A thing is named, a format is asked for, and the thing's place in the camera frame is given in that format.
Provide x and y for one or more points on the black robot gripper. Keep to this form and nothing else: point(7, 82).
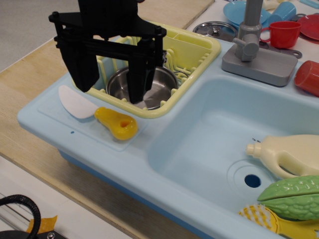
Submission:
point(110, 28)

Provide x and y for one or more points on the toy knife yellow handle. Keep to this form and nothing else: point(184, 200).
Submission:
point(121, 126)

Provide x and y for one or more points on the stainless steel pot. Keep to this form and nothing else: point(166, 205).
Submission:
point(163, 82)

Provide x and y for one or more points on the steel pot lid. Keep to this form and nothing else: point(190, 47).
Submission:
point(217, 29)

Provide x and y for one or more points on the yellow dish rack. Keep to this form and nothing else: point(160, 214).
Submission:
point(187, 53)

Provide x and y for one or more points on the light blue toy sink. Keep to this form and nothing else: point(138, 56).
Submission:
point(191, 162)

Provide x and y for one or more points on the grey toy faucet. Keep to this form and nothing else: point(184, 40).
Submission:
point(247, 59)

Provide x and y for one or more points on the blue toy plate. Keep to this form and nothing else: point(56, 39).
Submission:
point(235, 12)

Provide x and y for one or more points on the grey toy utensil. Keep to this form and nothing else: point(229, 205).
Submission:
point(295, 53)

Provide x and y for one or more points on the yellow tape piece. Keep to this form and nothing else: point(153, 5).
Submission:
point(46, 225)

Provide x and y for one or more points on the red toy mug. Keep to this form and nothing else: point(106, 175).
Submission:
point(282, 34)

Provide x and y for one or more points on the blue toy cup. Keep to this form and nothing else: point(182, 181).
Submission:
point(285, 11)

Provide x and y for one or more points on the red toy cup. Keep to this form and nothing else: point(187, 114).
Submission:
point(307, 77)

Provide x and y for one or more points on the red toy plate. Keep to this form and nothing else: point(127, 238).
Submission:
point(310, 26)

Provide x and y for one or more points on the cream toy detergent bottle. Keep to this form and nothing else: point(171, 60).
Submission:
point(288, 156)

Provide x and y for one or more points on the yellow dish brush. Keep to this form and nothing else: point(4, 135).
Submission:
point(266, 218)

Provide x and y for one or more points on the green toy bitter gourd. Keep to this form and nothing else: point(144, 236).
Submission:
point(293, 198)

